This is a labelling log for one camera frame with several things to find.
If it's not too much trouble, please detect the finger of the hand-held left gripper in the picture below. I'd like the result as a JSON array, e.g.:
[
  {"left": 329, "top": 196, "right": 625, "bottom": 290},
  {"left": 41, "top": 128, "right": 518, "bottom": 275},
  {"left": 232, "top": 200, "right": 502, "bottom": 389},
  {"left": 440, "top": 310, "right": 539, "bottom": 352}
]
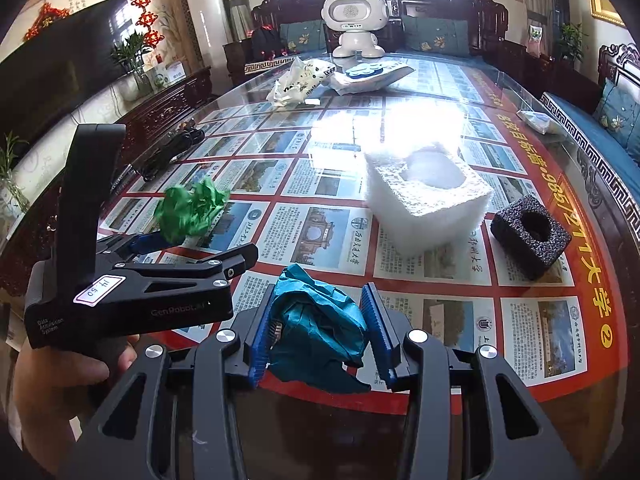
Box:
[
  {"left": 111, "top": 242, "right": 259, "bottom": 287},
  {"left": 97, "top": 232, "right": 171, "bottom": 259}
]

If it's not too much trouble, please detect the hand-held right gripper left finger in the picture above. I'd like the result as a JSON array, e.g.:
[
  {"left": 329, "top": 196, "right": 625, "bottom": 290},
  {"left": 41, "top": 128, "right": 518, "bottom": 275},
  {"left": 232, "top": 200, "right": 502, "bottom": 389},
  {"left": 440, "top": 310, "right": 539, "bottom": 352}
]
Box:
[{"left": 65, "top": 282, "right": 279, "bottom": 480}]

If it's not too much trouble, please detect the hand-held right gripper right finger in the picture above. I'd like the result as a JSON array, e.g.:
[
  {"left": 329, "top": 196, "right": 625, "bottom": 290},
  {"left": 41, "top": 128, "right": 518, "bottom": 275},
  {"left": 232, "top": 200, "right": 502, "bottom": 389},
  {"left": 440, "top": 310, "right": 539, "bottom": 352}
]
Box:
[{"left": 360, "top": 282, "right": 581, "bottom": 480}]

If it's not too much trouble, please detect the green paper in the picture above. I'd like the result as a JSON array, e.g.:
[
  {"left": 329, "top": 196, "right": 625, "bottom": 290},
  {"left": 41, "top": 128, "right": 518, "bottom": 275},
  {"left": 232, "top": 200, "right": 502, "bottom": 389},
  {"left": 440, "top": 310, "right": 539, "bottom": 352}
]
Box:
[{"left": 152, "top": 177, "right": 231, "bottom": 246}]

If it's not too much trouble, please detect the teal paper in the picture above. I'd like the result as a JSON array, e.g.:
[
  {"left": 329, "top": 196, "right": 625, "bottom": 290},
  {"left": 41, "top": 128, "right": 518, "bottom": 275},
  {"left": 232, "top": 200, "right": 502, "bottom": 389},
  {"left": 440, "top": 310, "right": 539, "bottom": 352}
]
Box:
[{"left": 267, "top": 262, "right": 371, "bottom": 395}]

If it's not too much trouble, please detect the person's left hand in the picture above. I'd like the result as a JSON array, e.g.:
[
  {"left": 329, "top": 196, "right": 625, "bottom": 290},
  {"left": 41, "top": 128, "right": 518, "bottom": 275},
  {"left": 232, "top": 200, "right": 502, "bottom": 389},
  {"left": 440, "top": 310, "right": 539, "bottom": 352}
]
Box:
[{"left": 12, "top": 334, "right": 139, "bottom": 442}]

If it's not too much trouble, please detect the slim green plant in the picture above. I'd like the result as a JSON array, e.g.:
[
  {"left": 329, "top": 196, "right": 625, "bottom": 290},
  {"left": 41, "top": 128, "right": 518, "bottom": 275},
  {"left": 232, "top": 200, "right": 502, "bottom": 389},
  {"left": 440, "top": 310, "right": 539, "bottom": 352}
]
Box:
[{"left": 0, "top": 132, "right": 31, "bottom": 211}]

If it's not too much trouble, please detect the white foam block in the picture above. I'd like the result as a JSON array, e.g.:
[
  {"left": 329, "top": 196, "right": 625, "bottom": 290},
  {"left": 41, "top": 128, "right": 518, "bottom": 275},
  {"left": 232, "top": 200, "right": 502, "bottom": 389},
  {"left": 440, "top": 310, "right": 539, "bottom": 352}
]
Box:
[{"left": 364, "top": 146, "right": 493, "bottom": 251}]

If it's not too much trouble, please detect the dark wooden television cabinet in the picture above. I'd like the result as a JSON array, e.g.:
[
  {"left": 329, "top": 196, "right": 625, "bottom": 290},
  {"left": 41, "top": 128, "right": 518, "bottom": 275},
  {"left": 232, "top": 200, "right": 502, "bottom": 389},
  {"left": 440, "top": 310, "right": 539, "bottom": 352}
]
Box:
[{"left": 0, "top": 67, "right": 213, "bottom": 271}]

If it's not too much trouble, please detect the black foam block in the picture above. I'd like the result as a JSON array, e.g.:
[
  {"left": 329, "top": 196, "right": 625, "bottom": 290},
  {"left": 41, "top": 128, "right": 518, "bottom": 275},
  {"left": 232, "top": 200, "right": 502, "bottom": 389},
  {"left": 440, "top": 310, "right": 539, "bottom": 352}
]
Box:
[{"left": 489, "top": 195, "right": 572, "bottom": 281}]

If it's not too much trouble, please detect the black television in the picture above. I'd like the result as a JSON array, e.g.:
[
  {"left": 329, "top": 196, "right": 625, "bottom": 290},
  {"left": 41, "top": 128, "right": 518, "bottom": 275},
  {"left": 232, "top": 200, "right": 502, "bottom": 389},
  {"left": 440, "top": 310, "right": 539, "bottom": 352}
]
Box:
[{"left": 0, "top": 0, "right": 128, "bottom": 128}]

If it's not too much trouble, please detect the green plant in glass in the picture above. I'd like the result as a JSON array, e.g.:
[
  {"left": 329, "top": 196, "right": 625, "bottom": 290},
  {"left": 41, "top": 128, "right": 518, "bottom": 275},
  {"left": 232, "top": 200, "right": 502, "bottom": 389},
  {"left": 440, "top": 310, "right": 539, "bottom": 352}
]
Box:
[{"left": 110, "top": 30, "right": 156, "bottom": 101}]

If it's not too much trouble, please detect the red printed table poster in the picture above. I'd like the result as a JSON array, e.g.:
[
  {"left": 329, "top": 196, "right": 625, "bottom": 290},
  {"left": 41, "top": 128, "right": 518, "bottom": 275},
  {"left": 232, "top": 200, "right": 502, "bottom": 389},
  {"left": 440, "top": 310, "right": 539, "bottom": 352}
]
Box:
[{"left": 97, "top": 52, "right": 618, "bottom": 416}]

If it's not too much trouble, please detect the white plastic bag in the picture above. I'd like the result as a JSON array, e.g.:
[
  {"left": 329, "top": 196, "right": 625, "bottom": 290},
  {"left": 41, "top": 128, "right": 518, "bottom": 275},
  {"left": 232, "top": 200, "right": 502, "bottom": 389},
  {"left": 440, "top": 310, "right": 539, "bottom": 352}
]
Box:
[{"left": 265, "top": 57, "right": 338, "bottom": 107}]

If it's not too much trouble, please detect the red knot ornament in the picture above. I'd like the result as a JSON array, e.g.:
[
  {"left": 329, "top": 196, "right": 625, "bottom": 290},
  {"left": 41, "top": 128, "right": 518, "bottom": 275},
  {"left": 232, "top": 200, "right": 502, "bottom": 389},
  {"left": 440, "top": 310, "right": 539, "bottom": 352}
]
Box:
[{"left": 127, "top": 0, "right": 165, "bottom": 51}]

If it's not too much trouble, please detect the red paper ornament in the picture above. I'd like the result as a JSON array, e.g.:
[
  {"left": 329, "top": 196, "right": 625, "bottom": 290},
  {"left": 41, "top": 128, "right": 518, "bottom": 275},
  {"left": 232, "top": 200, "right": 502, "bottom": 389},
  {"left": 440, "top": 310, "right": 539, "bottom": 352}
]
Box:
[{"left": 24, "top": 2, "right": 71, "bottom": 41}]

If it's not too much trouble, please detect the black bag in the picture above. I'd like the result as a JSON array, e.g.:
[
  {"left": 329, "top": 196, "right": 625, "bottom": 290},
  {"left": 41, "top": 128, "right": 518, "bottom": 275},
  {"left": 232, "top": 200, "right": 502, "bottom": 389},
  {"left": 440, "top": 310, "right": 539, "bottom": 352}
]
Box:
[{"left": 250, "top": 25, "right": 286, "bottom": 61}]

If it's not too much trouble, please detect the white standing air conditioner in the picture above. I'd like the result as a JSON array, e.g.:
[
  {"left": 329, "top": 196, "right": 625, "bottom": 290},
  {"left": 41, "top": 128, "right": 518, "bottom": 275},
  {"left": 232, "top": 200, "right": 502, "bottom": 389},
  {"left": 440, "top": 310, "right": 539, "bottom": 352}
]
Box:
[{"left": 180, "top": 0, "right": 232, "bottom": 68}]

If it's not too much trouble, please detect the white wet wipes packet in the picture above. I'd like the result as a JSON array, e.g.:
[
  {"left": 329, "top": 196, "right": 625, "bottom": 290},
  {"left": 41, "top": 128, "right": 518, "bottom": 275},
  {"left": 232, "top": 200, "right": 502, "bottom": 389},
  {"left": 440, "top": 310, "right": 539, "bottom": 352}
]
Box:
[{"left": 330, "top": 60, "right": 416, "bottom": 95}]

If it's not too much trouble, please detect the teal embroidered pillow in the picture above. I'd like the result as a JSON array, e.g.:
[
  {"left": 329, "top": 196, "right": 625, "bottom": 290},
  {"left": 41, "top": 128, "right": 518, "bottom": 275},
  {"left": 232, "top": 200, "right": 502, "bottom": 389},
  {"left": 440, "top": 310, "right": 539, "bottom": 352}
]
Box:
[
  {"left": 402, "top": 16, "right": 471, "bottom": 56},
  {"left": 279, "top": 20, "right": 326, "bottom": 53}
]

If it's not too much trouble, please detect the white tissue packet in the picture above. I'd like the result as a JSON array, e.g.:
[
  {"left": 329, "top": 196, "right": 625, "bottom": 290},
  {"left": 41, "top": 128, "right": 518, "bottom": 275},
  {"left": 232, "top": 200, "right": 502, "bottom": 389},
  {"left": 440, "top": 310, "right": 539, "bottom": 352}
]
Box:
[{"left": 517, "top": 109, "right": 566, "bottom": 136}]

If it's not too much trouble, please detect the dark carved wooden armchair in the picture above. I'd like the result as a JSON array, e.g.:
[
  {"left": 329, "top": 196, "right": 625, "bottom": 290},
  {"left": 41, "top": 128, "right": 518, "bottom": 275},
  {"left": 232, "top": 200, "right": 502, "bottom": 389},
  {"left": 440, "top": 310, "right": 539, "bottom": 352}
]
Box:
[
  {"left": 223, "top": 0, "right": 332, "bottom": 86},
  {"left": 390, "top": 0, "right": 508, "bottom": 58}
]

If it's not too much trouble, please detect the blue patterned seat cushion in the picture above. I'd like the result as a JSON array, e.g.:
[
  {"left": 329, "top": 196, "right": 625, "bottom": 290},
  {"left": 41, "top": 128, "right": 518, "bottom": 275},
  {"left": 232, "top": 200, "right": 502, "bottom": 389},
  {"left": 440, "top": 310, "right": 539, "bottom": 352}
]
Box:
[{"left": 542, "top": 91, "right": 640, "bottom": 211}]

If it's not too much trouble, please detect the white robot toy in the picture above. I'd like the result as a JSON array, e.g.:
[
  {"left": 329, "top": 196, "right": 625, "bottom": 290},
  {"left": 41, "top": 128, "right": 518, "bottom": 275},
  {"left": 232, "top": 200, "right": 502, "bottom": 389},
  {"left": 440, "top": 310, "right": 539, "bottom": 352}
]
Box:
[{"left": 321, "top": 0, "right": 388, "bottom": 58}]

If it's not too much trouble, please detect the dark wooden side table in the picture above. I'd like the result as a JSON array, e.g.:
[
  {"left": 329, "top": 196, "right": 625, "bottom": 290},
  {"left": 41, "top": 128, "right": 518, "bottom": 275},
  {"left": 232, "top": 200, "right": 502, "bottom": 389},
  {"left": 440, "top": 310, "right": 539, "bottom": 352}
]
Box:
[{"left": 500, "top": 40, "right": 601, "bottom": 101}]

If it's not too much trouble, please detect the blue embroidered pillow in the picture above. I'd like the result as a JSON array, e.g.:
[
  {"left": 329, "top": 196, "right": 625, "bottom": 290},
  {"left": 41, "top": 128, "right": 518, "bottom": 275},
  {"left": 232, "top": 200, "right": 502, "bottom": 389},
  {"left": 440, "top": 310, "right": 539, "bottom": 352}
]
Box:
[{"left": 592, "top": 79, "right": 640, "bottom": 151}]

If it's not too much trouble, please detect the potted green plant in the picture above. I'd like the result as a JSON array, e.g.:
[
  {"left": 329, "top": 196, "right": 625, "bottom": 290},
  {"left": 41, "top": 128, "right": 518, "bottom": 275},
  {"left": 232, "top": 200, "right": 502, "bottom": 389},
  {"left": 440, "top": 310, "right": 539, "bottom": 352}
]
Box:
[{"left": 557, "top": 22, "right": 588, "bottom": 63}]

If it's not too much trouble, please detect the long carved wooden sofa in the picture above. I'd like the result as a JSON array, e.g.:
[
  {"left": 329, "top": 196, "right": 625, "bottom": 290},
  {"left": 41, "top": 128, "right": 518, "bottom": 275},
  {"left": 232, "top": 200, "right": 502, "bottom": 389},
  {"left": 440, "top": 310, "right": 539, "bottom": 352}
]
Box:
[{"left": 540, "top": 42, "right": 640, "bottom": 241}]

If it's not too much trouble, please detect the black cable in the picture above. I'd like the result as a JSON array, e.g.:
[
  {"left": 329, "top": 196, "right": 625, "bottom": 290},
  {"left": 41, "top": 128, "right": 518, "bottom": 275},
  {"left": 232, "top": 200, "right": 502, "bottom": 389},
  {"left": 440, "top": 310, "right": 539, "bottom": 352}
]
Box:
[{"left": 135, "top": 127, "right": 206, "bottom": 181}]

